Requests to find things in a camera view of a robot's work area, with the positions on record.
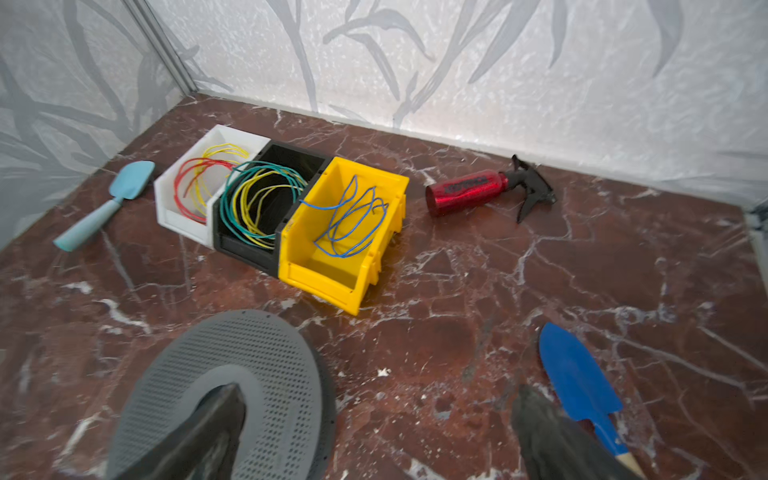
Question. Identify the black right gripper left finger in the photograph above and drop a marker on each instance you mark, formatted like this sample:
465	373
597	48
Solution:
204	446

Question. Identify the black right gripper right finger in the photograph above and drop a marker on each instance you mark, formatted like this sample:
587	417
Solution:
553	446

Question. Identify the grey perforated spool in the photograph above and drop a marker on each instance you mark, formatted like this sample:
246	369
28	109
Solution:
289	396

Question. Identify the black plastic bin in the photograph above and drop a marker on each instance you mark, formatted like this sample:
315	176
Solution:
259	198

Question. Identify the yellow plastic bin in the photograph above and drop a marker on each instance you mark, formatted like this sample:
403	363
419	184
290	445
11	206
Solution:
333	245

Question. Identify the white plastic bin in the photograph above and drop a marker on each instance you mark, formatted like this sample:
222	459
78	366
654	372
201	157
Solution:
185	191

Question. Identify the light blue toy shovel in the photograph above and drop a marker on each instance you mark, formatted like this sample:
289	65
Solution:
127	185

